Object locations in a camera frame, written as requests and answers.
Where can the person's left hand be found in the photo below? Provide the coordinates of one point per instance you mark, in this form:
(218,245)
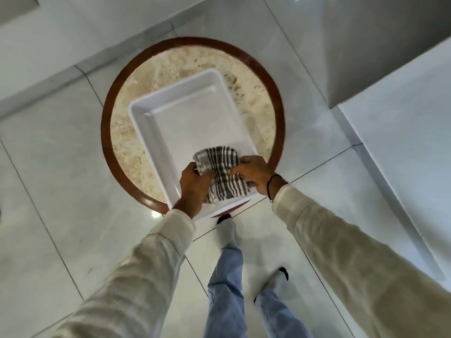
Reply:
(193,190)

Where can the person's right hand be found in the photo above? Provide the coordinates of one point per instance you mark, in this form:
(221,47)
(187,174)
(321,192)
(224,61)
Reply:
(259,175)

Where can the person's right fingers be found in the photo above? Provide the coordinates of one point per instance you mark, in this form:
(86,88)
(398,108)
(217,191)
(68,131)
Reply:
(239,168)

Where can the person's left fingers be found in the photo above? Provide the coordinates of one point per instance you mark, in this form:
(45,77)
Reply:
(197,171)

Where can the grey checkered cloth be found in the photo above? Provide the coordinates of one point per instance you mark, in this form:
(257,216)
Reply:
(220,165)

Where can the person's right forearm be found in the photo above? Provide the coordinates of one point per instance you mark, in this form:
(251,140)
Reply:
(352,263)

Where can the person's left forearm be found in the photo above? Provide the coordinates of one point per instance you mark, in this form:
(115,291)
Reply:
(141,278)

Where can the white rectangular plastic tray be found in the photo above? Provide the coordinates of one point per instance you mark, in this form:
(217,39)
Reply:
(183,116)

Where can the grey sock black toe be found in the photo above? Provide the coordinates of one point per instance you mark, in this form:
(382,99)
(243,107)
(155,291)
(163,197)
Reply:
(276,279)
(227,230)

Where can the round marble table wooden rim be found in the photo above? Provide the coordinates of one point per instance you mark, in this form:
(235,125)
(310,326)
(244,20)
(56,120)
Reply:
(148,84)

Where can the person's left leg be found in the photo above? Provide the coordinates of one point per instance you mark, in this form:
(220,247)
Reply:
(225,295)

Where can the person's leg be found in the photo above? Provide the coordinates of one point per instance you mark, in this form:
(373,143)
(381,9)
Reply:
(225,295)
(278,313)

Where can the person's right leg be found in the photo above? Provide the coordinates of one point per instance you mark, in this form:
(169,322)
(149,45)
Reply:
(278,313)

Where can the white bed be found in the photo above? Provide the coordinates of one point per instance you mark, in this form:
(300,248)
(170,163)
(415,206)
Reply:
(398,137)

